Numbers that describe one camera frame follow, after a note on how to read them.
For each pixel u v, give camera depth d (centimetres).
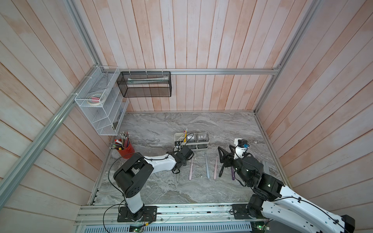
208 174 88
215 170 88
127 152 88
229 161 62
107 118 78
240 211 73
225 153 63
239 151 60
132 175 47
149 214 73
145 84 105
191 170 88
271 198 50
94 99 71
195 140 99
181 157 72
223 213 75
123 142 86
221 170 88
